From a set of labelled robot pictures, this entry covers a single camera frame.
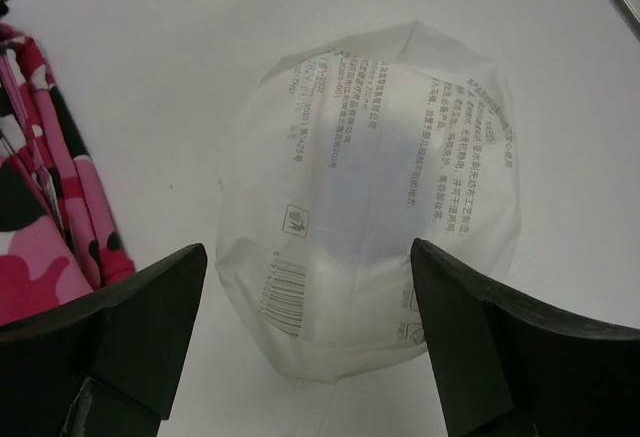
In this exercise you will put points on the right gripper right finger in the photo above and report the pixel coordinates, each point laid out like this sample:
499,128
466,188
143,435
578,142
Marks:
507,364

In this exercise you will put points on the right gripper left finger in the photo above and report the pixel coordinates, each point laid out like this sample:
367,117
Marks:
107,364

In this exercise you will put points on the pink camouflage garment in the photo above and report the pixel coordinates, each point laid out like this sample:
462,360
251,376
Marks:
59,240

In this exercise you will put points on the white plastic tissue pack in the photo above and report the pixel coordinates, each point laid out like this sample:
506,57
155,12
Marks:
348,154

